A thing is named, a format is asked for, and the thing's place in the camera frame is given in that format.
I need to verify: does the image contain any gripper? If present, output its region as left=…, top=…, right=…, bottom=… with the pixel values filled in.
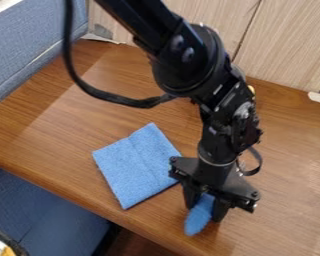
left=168, top=155, right=262, bottom=223

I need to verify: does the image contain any blue fork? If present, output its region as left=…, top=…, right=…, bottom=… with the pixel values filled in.
left=182, top=193, right=217, bottom=237

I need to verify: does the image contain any blue cloth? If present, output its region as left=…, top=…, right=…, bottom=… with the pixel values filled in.
left=90, top=121, right=185, bottom=211

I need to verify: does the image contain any black cable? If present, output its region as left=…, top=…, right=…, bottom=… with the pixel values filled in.
left=61, top=0, right=179, bottom=110

